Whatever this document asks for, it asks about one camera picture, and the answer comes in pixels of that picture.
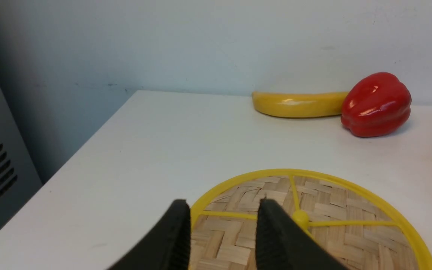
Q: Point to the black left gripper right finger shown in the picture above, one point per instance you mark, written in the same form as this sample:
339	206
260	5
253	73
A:
283	245

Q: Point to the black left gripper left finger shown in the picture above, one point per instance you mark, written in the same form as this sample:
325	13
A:
167	246

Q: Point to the yellow woven bamboo steamer lid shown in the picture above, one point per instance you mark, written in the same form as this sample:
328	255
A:
361	230

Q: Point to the yellow banana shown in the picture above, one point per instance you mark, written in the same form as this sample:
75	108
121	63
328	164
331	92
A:
290	105

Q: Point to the red bell pepper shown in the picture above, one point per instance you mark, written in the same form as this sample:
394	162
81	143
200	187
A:
376	106

